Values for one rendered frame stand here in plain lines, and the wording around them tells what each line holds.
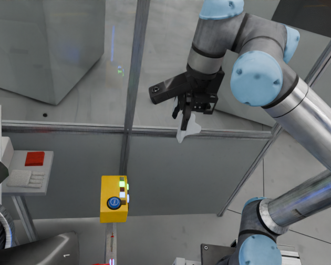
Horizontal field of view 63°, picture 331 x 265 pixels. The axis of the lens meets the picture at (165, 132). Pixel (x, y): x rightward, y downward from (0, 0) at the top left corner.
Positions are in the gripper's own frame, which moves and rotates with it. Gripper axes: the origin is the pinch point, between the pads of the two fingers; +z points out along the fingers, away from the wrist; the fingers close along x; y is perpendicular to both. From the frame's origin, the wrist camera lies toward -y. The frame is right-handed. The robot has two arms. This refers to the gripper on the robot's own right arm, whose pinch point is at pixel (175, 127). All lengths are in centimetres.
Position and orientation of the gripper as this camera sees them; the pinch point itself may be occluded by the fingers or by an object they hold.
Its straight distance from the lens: 74.5
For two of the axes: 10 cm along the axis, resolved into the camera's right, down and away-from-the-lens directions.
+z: -1.9, 6.9, 7.0
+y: 9.7, 0.4, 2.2
